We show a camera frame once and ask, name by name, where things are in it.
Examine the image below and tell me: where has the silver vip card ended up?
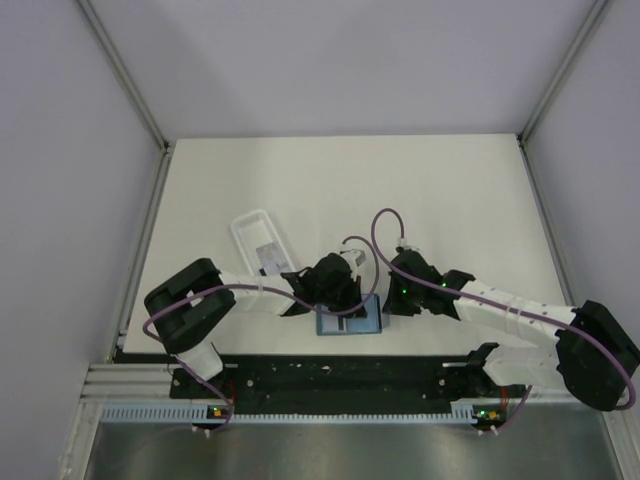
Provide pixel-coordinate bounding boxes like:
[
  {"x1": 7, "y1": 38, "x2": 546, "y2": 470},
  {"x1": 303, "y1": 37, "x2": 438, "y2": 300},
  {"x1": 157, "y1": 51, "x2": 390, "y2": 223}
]
[
  {"x1": 318, "y1": 318, "x2": 345, "y2": 336},
  {"x1": 256, "y1": 242, "x2": 290, "y2": 276}
]

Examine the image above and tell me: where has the grey slotted cable duct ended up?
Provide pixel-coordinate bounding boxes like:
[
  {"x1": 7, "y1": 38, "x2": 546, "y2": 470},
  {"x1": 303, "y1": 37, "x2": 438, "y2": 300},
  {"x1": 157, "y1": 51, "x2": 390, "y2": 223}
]
[{"x1": 100, "y1": 402, "x2": 481, "y2": 425}]

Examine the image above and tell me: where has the silver VIP card top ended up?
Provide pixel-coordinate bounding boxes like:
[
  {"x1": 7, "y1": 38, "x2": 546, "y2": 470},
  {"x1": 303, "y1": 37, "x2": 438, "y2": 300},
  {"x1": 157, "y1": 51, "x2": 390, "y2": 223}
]
[{"x1": 318, "y1": 318, "x2": 345, "y2": 336}]

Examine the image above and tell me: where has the aluminium frame rail front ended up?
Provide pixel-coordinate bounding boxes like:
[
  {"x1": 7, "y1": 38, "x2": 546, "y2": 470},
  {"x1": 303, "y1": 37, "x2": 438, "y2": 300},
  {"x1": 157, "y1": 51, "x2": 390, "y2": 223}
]
[{"x1": 82, "y1": 363, "x2": 626, "y2": 401}]

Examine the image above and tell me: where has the blue leather card holder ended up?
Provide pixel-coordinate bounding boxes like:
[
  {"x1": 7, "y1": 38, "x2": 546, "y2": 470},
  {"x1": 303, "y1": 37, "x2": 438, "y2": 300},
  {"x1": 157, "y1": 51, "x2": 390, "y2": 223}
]
[{"x1": 316, "y1": 294, "x2": 390, "y2": 336}]

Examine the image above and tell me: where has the left aluminium corner post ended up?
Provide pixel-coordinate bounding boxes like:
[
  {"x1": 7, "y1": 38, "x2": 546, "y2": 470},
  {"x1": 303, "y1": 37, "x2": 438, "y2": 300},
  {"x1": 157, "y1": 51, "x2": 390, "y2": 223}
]
[{"x1": 74, "y1": 0, "x2": 174, "y2": 151}]

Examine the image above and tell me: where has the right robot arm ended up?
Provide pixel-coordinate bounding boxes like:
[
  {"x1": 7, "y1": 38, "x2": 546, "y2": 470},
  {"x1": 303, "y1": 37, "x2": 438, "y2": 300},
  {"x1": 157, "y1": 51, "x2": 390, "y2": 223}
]
[{"x1": 384, "y1": 248, "x2": 639, "y2": 412}]

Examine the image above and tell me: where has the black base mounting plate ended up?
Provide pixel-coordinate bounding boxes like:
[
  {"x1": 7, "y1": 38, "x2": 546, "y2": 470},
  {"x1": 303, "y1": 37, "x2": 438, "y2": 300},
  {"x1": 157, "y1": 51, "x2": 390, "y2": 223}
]
[{"x1": 168, "y1": 353, "x2": 529, "y2": 401}]

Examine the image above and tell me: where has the right aluminium corner post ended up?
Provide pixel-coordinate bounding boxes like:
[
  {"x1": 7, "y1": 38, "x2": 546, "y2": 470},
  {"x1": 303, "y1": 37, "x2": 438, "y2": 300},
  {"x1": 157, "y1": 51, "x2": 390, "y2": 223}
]
[{"x1": 517, "y1": 0, "x2": 614, "y2": 144}]

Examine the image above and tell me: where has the white plastic basket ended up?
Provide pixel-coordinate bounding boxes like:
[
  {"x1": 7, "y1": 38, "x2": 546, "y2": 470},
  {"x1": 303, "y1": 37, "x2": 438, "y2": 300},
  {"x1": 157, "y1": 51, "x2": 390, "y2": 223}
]
[{"x1": 230, "y1": 209, "x2": 295, "y2": 276}]

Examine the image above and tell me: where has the silver VIP card bottom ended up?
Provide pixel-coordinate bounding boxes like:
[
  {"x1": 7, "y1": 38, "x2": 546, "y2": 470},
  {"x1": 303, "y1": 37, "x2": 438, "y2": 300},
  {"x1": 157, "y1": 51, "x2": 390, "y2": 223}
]
[{"x1": 256, "y1": 242, "x2": 290, "y2": 276}]

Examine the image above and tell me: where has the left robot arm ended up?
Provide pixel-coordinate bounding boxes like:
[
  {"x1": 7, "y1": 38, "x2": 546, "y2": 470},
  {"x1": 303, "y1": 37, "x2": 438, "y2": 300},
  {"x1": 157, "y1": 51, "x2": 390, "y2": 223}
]
[{"x1": 143, "y1": 249, "x2": 366, "y2": 397}]

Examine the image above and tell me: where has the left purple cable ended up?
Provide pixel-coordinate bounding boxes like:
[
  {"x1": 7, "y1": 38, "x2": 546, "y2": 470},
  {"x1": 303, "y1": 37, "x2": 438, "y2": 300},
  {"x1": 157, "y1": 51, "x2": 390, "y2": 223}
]
[{"x1": 142, "y1": 234, "x2": 380, "y2": 434}]

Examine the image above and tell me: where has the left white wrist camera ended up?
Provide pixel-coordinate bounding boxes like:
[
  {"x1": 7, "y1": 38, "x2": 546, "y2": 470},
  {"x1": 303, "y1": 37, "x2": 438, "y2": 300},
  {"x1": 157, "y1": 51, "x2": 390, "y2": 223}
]
[{"x1": 339, "y1": 248, "x2": 366, "y2": 270}]

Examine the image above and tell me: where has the aluminium corner post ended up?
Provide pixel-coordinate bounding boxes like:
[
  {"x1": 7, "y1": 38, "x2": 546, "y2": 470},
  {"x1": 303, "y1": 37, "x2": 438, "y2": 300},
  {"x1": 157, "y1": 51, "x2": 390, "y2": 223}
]
[
  {"x1": 517, "y1": 0, "x2": 614, "y2": 144},
  {"x1": 74, "y1": 0, "x2": 174, "y2": 151}
]

